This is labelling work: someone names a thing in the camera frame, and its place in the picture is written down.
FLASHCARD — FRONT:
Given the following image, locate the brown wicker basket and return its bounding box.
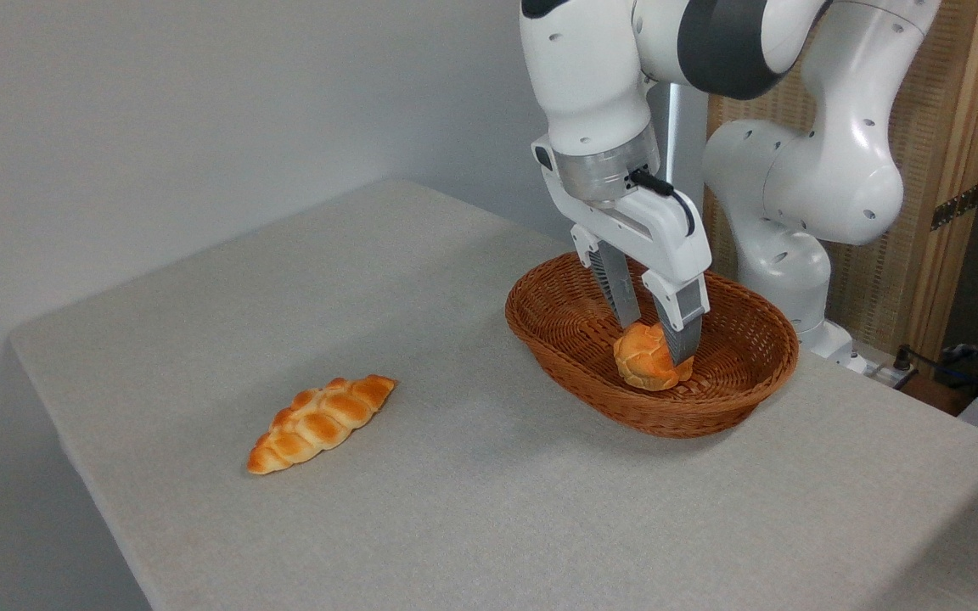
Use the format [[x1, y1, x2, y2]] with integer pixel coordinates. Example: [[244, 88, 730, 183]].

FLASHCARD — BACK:
[[505, 250, 800, 440]]

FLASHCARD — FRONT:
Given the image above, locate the black cable bundle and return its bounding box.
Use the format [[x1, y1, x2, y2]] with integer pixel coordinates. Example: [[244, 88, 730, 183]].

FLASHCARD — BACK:
[[895, 342, 978, 401]]

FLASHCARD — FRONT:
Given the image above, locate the metal screen hinge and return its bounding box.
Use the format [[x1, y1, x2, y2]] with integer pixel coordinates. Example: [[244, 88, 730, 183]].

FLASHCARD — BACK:
[[930, 182, 978, 232]]

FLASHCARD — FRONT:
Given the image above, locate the long braided bread loaf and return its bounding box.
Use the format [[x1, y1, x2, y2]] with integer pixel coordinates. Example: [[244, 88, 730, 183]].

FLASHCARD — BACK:
[[246, 374, 396, 475]]

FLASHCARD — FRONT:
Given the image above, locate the white power strip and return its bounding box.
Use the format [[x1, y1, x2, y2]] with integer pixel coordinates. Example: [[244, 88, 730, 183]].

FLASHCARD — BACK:
[[865, 358, 919, 390]]

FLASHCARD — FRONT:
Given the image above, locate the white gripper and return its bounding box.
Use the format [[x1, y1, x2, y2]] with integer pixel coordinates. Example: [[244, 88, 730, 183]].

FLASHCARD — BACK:
[[531, 140, 713, 367]]

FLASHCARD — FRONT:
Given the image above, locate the grey tablecloth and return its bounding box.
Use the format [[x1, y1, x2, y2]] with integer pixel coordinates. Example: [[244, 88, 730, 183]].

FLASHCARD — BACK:
[[8, 178, 978, 611]]

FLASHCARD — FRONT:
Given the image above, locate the round knotted bread roll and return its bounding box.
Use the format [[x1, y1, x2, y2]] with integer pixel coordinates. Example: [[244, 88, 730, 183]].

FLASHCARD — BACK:
[[613, 322, 695, 392]]

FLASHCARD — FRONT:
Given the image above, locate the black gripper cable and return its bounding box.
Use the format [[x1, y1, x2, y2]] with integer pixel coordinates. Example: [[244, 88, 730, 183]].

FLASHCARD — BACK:
[[627, 170, 697, 238]]

